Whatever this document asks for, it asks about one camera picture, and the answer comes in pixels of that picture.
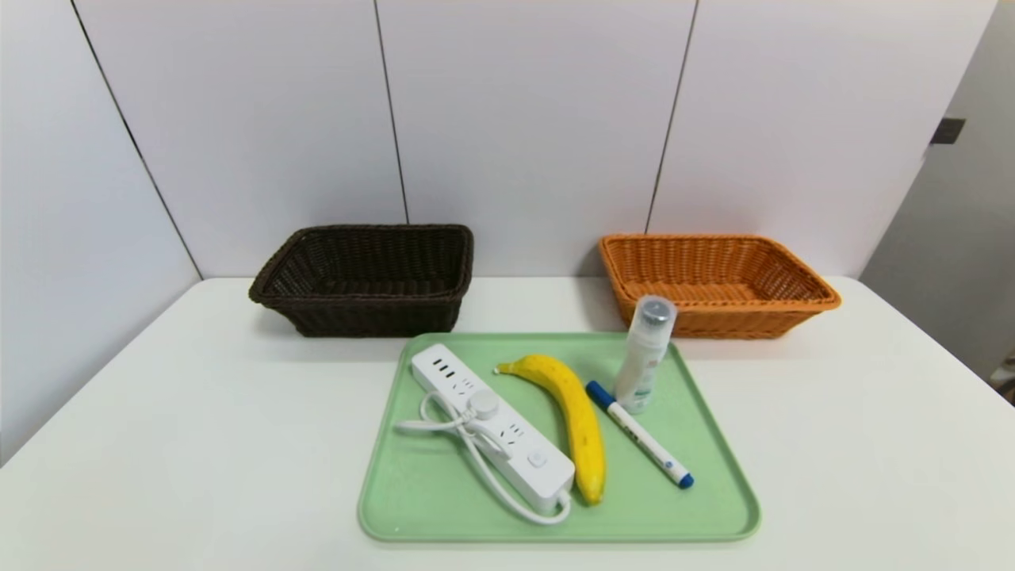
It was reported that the orange wicker basket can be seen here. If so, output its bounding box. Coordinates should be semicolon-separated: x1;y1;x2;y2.
599;233;842;340

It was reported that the white bottle with clear cap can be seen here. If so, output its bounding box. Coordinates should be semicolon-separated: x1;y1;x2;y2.
613;295;678;416

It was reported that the white power strip with cable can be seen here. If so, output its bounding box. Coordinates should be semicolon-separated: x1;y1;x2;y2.
394;343;576;527

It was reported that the light green plastic tray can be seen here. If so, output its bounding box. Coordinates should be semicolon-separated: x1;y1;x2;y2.
357;331;762;545

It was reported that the yellow banana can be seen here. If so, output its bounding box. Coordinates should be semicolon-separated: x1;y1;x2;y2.
494;354;607;507

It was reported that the dark brown wicker basket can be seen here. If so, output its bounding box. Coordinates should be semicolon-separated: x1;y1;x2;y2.
248;224;475;338

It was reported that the white marker with blue cap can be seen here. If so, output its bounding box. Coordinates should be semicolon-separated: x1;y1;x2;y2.
586;381;695;490

